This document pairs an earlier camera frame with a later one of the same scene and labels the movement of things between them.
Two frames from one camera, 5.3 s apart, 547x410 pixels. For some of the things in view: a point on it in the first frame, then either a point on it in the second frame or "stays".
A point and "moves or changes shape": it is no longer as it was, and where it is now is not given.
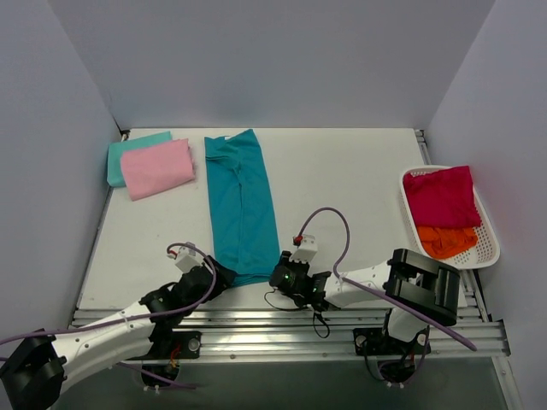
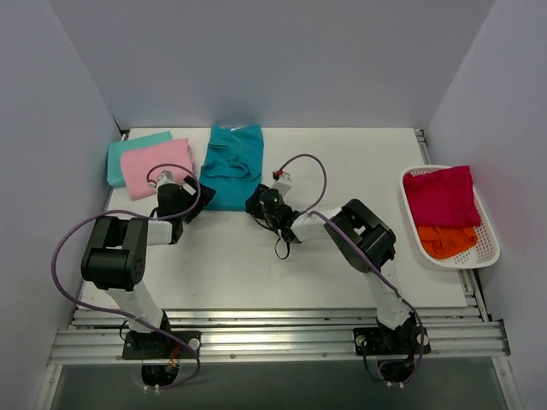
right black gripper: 286,258 -> 256,203
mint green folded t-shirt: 115,175 stays
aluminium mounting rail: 274,335 stays
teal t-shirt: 244,222 moves or changes shape
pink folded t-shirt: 155,168 stays
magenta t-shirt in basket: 444,198 stays
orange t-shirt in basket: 443,243 stays
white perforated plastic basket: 485,251 stays
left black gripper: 212,273 -> 193,198
